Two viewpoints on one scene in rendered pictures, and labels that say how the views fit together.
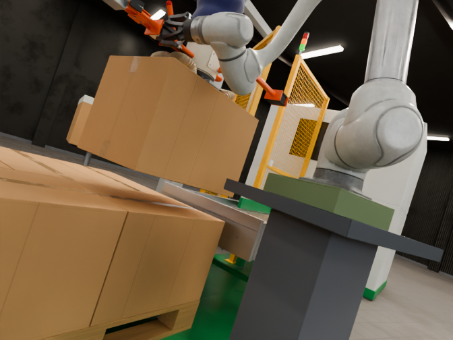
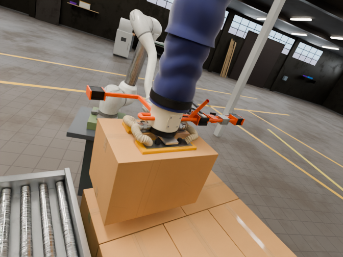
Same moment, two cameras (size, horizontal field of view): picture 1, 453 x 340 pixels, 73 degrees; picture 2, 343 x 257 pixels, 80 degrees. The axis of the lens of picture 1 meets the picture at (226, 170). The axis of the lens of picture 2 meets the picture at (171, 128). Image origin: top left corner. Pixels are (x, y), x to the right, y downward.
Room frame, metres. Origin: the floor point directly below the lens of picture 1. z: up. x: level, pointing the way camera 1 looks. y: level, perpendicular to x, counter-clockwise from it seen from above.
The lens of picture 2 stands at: (2.35, 0.58, 1.60)
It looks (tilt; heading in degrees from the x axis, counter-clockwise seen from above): 24 degrees down; 195
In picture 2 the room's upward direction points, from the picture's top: 19 degrees clockwise
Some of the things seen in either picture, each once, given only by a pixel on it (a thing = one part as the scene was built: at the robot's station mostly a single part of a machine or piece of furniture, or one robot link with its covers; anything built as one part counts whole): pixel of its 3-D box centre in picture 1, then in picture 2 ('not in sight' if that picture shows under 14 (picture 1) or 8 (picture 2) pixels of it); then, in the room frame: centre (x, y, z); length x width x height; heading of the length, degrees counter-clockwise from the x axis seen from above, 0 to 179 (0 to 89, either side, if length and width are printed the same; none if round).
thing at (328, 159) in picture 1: (349, 142); (111, 98); (0.99, -0.35, 0.98); 0.18 x 0.16 x 0.22; 179
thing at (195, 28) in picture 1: (203, 30); not in sight; (1.03, 0.22, 1.20); 0.09 x 0.06 x 0.09; 145
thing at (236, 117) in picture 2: not in sight; (236, 120); (0.89, 0.61, 1.21); 0.08 x 0.07 x 0.05; 145
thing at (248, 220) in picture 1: (207, 204); (75, 212); (1.69, 0.04, 0.58); 0.70 x 0.03 x 0.06; 55
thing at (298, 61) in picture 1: (286, 168); not in sight; (3.39, -0.62, 1.05); 1.17 x 0.10 x 2.10; 145
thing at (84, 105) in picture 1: (98, 127); not in sight; (2.76, 1.22, 0.82); 0.60 x 0.40 x 0.40; 30
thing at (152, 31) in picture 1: (161, 33); (199, 118); (1.18, 0.41, 1.20); 0.10 x 0.08 x 0.06; 55
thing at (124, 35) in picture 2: not in sight; (123, 38); (-5.69, -4.90, 0.75); 0.75 x 0.64 x 1.50; 34
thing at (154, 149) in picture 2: not in sight; (168, 143); (1.44, 0.34, 1.09); 0.34 x 0.10 x 0.05; 145
